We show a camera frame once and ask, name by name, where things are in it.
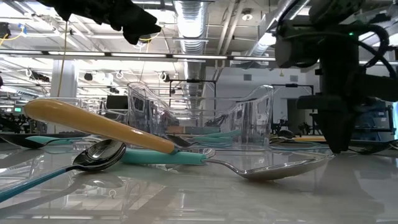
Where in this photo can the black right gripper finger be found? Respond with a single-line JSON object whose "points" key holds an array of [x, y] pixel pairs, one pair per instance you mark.
{"points": [[343, 124], [331, 124]]}

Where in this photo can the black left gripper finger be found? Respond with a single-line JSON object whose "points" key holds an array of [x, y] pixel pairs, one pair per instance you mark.
{"points": [[140, 26]]}

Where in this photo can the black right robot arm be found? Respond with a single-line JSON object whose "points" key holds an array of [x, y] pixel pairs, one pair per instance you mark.
{"points": [[339, 62]]}

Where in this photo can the black background workstation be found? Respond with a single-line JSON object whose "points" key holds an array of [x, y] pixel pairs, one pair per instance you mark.
{"points": [[376, 121]]}

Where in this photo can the grey door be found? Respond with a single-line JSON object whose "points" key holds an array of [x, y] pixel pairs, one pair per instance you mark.
{"points": [[295, 118]]}

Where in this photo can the wide clear plastic bin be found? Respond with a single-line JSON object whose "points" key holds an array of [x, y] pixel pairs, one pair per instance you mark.
{"points": [[261, 118]]}

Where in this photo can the black monitor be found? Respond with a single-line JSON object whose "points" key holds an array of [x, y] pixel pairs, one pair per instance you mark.
{"points": [[116, 102]]}

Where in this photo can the white pillar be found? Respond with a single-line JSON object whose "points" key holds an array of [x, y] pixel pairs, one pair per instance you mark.
{"points": [[66, 87]]}

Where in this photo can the narrow clear plastic bin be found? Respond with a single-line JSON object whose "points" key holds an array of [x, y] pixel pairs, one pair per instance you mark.
{"points": [[90, 107]]}

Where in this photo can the round ceiling sensor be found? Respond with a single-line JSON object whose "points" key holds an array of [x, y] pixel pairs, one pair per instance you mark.
{"points": [[247, 15]]}

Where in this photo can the green exit sign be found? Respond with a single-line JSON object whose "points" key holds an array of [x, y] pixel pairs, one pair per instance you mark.
{"points": [[17, 109]]}

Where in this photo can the tall black metal frame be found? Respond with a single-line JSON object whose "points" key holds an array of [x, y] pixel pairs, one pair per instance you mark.
{"points": [[292, 85]]}

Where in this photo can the large silver ceiling duct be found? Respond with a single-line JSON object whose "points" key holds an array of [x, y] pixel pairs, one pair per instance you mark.
{"points": [[191, 25]]}

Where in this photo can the long ceiling light rail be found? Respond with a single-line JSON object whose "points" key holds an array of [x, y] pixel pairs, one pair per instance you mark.
{"points": [[199, 57]]}

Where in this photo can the small black metal frame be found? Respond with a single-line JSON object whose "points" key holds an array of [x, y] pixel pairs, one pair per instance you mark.
{"points": [[192, 81]]}

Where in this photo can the slanted silver ceiling duct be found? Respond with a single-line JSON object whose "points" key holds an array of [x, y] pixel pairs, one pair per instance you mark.
{"points": [[273, 12]]}

